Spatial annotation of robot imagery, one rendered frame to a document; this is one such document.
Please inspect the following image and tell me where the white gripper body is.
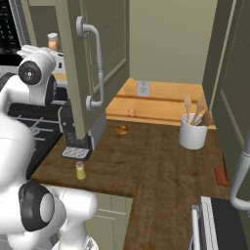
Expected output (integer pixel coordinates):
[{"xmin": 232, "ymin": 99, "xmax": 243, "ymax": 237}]
[{"xmin": 17, "ymin": 44, "xmax": 65, "ymax": 75}]

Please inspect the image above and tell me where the yellow shaker with tan cap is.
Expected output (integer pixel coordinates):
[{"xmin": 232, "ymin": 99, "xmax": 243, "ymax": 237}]
[{"xmin": 74, "ymin": 160, "xmax": 88, "ymax": 181}]

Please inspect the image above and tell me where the olive green tall cabinet door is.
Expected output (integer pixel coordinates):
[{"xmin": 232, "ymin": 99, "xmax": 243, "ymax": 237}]
[{"xmin": 201, "ymin": 0, "xmax": 250, "ymax": 242}]

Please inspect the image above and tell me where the orange jar with white lid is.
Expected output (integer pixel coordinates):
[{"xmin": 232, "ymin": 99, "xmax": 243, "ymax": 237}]
[{"xmin": 47, "ymin": 31, "xmax": 62, "ymax": 53}]

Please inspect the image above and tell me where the black microwave oven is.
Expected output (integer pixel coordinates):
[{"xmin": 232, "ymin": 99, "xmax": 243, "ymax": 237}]
[{"xmin": 0, "ymin": 0, "xmax": 31, "ymax": 66}]

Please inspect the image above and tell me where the black hob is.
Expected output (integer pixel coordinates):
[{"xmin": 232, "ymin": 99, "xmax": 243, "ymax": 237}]
[{"xmin": 0, "ymin": 72, "xmax": 70, "ymax": 181}]

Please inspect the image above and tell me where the brown glazed bagel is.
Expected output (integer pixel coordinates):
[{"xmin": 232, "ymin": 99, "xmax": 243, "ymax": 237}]
[{"xmin": 115, "ymin": 123, "xmax": 131, "ymax": 136}]

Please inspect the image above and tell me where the slim wooden spatula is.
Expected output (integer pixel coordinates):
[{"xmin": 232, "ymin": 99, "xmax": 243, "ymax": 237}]
[{"xmin": 182, "ymin": 94, "xmax": 193, "ymax": 125}]

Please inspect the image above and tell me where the wide wooden spatula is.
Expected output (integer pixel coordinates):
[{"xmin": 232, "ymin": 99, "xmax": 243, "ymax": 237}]
[{"xmin": 189, "ymin": 95, "xmax": 208, "ymax": 127}]

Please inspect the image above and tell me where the white utensil pot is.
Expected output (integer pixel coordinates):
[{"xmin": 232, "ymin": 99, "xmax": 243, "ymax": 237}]
[{"xmin": 178, "ymin": 112, "xmax": 209, "ymax": 151}]

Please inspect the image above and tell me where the dark wooden spoon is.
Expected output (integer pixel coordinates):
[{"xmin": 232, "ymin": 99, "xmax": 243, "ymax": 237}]
[{"xmin": 199, "ymin": 110, "xmax": 215, "ymax": 128}]

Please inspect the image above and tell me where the olive green base cupboard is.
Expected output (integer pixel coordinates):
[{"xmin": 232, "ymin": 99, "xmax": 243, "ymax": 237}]
[{"xmin": 82, "ymin": 191, "xmax": 135, "ymax": 250}]

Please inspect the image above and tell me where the red brown flat bar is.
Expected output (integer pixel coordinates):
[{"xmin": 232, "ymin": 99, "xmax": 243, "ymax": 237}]
[{"xmin": 214, "ymin": 166, "xmax": 232, "ymax": 188}]

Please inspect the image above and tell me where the black and steel dishwasher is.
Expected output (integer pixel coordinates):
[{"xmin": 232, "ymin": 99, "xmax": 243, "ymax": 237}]
[{"xmin": 187, "ymin": 194, "xmax": 250, "ymax": 250}]

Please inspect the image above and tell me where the grey curved door handle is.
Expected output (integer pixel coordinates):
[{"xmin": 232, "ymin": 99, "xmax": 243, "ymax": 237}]
[{"xmin": 75, "ymin": 16, "xmax": 106, "ymax": 112}]

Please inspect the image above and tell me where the olive green wall cabinet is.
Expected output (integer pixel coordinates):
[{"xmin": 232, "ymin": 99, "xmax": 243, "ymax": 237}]
[{"xmin": 19, "ymin": 0, "xmax": 67, "ymax": 82}]

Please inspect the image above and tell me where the grey wall socket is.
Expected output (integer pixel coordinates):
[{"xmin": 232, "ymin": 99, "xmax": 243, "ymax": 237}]
[{"xmin": 136, "ymin": 80, "xmax": 151, "ymax": 99}]

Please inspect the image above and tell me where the grey tall cabinet handle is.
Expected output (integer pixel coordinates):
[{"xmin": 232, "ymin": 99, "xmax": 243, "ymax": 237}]
[{"xmin": 229, "ymin": 129, "xmax": 250, "ymax": 212}]

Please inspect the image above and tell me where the steel dishwasher handle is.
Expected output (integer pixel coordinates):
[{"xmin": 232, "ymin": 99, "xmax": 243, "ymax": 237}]
[{"xmin": 189, "ymin": 208, "xmax": 202, "ymax": 250}]

